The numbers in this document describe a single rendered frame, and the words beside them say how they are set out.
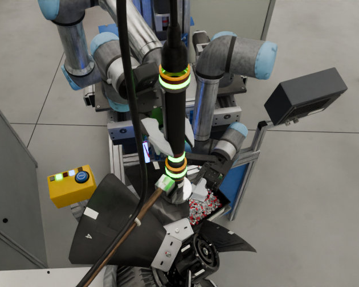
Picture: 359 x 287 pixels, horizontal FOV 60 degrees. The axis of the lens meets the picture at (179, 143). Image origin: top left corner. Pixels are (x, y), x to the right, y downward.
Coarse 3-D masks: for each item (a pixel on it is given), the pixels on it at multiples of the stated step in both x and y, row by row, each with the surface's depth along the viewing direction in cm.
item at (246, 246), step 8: (208, 224) 120; (216, 224) 122; (208, 232) 114; (216, 232) 115; (224, 232) 117; (216, 240) 107; (224, 240) 108; (232, 240) 111; (240, 240) 115; (216, 248) 100; (224, 248) 102; (232, 248) 104; (240, 248) 107; (248, 248) 111
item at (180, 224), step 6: (174, 222) 96; (180, 222) 97; (186, 222) 97; (168, 228) 95; (174, 228) 95; (180, 228) 95; (186, 228) 95; (174, 234) 94; (180, 234) 94; (186, 234) 94
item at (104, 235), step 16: (112, 176) 79; (96, 192) 75; (112, 192) 78; (128, 192) 80; (96, 208) 74; (112, 208) 76; (128, 208) 79; (80, 224) 71; (96, 224) 73; (112, 224) 76; (144, 224) 80; (160, 224) 83; (80, 240) 70; (96, 240) 73; (112, 240) 75; (128, 240) 78; (144, 240) 80; (160, 240) 82; (80, 256) 70; (96, 256) 73; (112, 256) 75; (128, 256) 78; (144, 256) 80
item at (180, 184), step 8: (168, 32) 38; (176, 32) 38; (168, 40) 39; (176, 40) 39; (168, 48) 40; (176, 48) 40; (184, 48) 40; (168, 56) 40; (176, 56) 40; (184, 56) 40; (168, 64) 41; (176, 64) 40; (184, 64) 41; (176, 72) 41
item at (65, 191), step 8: (88, 168) 121; (72, 176) 119; (88, 176) 118; (48, 184) 117; (56, 184) 117; (64, 184) 117; (72, 184) 117; (80, 184) 117; (88, 184) 117; (56, 192) 115; (64, 192) 115; (72, 192) 115; (80, 192) 117; (88, 192) 119; (56, 200) 116; (64, 200) 118; (72, 200) 120; (80, 200) 122
